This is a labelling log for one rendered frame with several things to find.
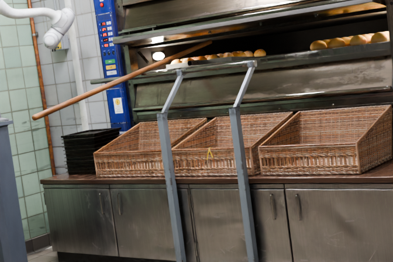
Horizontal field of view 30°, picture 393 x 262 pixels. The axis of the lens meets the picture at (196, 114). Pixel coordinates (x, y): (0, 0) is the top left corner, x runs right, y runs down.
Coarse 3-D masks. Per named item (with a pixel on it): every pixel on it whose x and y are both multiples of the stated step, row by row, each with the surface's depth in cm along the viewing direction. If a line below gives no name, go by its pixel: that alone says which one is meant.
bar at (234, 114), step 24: (168, 72) 420; (192, 72) 411; (168, 96) 408; (240, 96) 375; (240, 120) 372; (168, 144) 401; (240, 144) 371; (168, 168) 400; (240, 168) 372; (168, 192) 403; (240, 192) 374
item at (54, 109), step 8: (208, 40) 494; (192, 48) 477; (200, 48) 485; (176, 56) 461; (152, 64) 441; (160, 64) 447; (136, 72) 428; (144, 72) 434; (120, 80) 415; (96, 88) 399; (104, 88) 403; (80, 96) 387; (88, 96) 393; (64, 104) 377; (72, 104) 383; (40, 112) 364; (48, 112) 367
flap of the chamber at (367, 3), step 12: (360, 0) 369; (372, 0) 366; (288, 12) 395; (300, 12) 390; (312, 12) 389; (324, 12) 390; (336, 12) 392; (348, 12) 394; (216, 24) 424; (228, 24) 419; (240, 24) 417; (252, 24) 419; (264, 24) 421; (144, 36) 457; (156, 36) 451; (168, 36) 452; (180, 36) 454; (192, 36) 456
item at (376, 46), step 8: (336, 48) 397; (344, 48) 394; (352, 48) 391; (360, 48) 389; (368, 48) 386; (376, 48) 383; (384, 48) 381; (272, 56) 421; (280, 56) 418; (288, 56) 415; (296, 56) 412; (304, 56) 409; (312, 56) 406; (320, 56) 403; (208, 64) 449; (152, 72) 477
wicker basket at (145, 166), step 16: (144, 128) 481; (176, 128) 465; (192, 128) 440; (112, 144) 462; (128, 144) 474; (144, 144) 479; (160, 144) 472; (176, 144) 428; (96, 160) 448; (112, 160) 440; (128, 160) 432; (144, 160) 425; (160, 160) 418; (176, 160) 426; (96, 176) 449; (112, 176) 441; (128, 176) 434; (144, 176) 426; (160, 176) 419
